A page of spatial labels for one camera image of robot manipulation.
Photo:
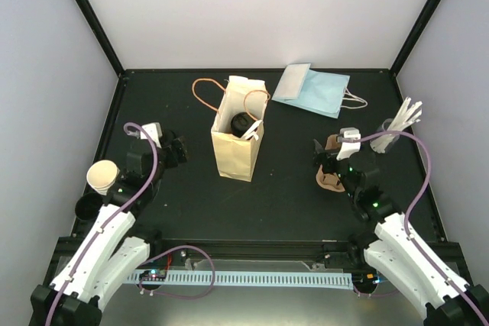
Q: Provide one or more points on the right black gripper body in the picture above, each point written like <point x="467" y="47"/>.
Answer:
<point x="328" y="157"/>

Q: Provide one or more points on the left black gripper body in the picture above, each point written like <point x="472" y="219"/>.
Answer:
<point x="173" y="160"/>

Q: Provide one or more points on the brown paper bag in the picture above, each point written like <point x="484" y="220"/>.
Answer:
<point x="236" y="158"/>

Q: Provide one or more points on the white paper-wrapped straw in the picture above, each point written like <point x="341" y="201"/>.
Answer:
<point x="252" y="131"/>

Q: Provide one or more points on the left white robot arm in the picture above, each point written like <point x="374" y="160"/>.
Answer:
<point x="114" y="246"/>

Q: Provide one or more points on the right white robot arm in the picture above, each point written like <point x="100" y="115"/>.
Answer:
<point x="391" y="245"/>

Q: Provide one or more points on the blue paper bag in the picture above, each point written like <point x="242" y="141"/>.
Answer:
<point x="318" y="92"/>

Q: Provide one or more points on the paper cup stack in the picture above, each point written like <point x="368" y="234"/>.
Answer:
<point x="102" y="175"/>

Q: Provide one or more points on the right small circuit board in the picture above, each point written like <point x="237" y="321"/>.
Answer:
<point x="368" y="278"/>

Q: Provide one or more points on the small circuit board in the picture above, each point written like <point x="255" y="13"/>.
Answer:
<point x="153" y="276"/>
<point x="368" y="278"/>

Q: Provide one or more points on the left small circuit board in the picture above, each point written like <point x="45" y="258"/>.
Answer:
<point x="153" y="276"/>

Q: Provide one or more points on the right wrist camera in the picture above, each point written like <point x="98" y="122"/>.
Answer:
<point x="349" y="139"/>

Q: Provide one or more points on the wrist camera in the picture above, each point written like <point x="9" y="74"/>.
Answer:
<point x="153" y="131"/>
<point x="349" y="139"/>

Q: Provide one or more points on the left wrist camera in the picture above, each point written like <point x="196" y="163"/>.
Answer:
<point x="153" y="131"/>

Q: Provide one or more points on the black mounting rail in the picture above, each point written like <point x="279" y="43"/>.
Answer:
<point x="333" y="253"/>

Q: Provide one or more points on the light blue cable duct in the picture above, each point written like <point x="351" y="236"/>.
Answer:
<point x="341" y="281"/>

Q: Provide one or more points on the left black frame post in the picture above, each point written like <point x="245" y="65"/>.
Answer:
<point x="97" y="29"/>

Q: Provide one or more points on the black frame post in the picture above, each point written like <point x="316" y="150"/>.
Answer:
<point x="97" y="29"/>
<point x="414" y="35"/>

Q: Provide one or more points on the right black frame post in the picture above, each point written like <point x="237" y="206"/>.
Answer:
<point x="414" y="35"/>

